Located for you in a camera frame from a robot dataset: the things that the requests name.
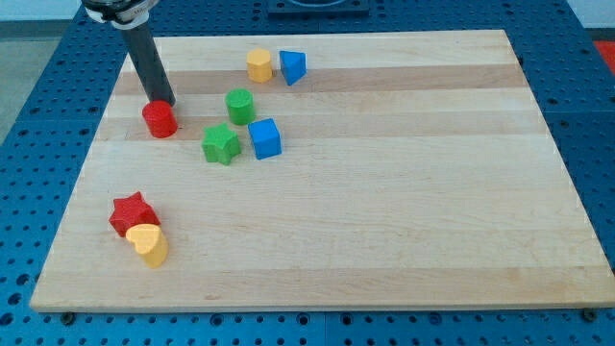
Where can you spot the blue triangle block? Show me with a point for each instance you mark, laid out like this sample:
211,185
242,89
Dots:
293,66

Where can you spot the green star block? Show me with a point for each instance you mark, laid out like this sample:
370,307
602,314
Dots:
220,144

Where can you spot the red star block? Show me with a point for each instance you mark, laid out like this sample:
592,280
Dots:
131,211

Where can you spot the yellow heart block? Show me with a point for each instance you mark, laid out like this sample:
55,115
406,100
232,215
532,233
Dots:
149,243

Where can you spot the red cylinder block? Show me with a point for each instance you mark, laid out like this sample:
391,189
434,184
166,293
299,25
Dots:
160,119

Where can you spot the yellow hexagon block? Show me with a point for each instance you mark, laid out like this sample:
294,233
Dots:
259,65

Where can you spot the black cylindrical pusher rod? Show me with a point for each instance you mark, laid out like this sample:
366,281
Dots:
148,66

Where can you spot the blue cube block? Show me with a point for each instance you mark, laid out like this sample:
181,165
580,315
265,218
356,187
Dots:
266,138

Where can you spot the dark blue base plate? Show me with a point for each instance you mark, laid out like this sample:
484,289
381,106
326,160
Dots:
286,8

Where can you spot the green cylinder block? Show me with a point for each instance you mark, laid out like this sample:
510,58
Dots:
240,106

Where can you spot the silver white tool mount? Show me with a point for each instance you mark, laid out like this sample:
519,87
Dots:
118,11

